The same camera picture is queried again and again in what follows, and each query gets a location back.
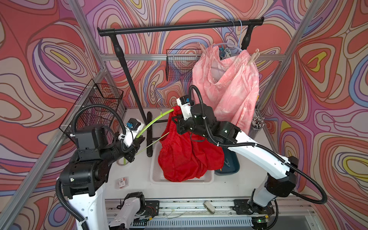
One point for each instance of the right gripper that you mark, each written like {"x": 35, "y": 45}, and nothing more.
{"x": 181, "y": 126}

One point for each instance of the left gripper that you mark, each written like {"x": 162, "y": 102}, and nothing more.
{"x": 132, "y": 152}

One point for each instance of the green hanger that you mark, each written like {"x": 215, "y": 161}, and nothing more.
{"x": 155, "y": 123}

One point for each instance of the red shorts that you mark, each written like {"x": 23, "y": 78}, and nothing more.
{"x": 187, "y": 156}

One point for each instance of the pink tie-dye shorts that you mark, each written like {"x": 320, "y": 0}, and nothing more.
{"x": 232, "y": 97}

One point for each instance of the lavender wire hanger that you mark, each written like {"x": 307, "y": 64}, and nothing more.
{"x": 219, "y": 67}

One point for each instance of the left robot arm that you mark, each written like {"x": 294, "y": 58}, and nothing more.
{"x": 80, "y": 186}

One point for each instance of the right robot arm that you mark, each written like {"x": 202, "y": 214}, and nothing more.
{"x": 282, "y": 172}

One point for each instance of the white printed graphic shorts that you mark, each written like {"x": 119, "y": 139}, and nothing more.
{"x": 224, "y": 53}

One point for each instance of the light blue hanger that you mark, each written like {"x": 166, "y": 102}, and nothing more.
{"x": 240, "y": 33}

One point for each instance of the paperclip box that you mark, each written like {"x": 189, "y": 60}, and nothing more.
{"x": 123, "y": 182}

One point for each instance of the white perforated plastic basket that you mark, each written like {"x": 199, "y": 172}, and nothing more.
{"x": 157, "y": 177}

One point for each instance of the teal plastic tray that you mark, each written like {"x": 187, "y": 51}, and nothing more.
{"x": 231, "y": 164}

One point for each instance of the beige clothespin left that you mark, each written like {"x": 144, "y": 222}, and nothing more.
{"x": 202, "y": 47}

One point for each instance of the beige clothespin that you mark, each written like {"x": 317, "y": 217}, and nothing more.
{"x": 254, "y": 57}
{"x": 202, "y": 47}

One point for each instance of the beige clothespin right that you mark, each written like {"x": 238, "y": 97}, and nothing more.
{"x": 254, "y": 57}

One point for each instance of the black clothes rack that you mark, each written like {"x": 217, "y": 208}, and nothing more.
{"x": 112, "y": 33}

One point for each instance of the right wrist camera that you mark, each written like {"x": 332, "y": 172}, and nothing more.
{"x": 185, "y": 105}

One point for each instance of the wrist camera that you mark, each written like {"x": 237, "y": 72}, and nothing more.
{"x": 185, "y": 105}
{"x": 133, "y": 127}

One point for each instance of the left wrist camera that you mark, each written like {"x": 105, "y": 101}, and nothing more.
{"x": 133, "y": 127}

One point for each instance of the black wire basket rear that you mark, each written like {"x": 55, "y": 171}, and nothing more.
{"x": 180, "y": 63}

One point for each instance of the black wire basket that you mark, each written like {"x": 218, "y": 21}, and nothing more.
{"x": 95, "y": 93}
{"x": 180, "y": 63}

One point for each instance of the black wire basket left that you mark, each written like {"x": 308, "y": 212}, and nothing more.
{"x": 95, "y": 93}

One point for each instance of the white pedal on rail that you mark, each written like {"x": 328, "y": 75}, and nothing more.
{"x": 209, "y": 207}

